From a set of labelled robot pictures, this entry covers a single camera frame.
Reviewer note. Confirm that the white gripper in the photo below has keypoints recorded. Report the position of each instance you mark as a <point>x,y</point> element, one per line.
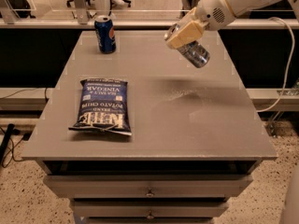
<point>212,7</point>

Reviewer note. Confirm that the silver blue redbull can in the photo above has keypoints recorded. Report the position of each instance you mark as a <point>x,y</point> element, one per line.
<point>194,52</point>

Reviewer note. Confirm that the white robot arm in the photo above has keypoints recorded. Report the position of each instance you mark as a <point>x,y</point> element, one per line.
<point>240,7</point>

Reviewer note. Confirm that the blue pepsi can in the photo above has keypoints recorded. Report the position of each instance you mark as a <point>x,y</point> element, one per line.
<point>105,33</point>

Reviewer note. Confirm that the blue kettle chips bag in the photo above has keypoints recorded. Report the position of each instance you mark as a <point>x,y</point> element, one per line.
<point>103,106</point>

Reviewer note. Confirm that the grey drawer cabinet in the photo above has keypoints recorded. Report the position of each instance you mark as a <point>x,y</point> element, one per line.
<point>185,120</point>

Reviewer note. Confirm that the metal railing beam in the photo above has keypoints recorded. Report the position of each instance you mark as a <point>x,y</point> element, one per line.
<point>239,24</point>

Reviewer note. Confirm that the upper drawer with knob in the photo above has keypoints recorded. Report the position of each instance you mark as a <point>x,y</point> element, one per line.
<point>146,186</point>

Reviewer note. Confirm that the drawer with knob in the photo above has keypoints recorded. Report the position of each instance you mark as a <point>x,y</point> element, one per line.
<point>146,186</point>
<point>149,208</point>

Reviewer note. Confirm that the lower drawer with knob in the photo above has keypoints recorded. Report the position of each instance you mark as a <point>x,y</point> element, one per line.
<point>149,208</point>

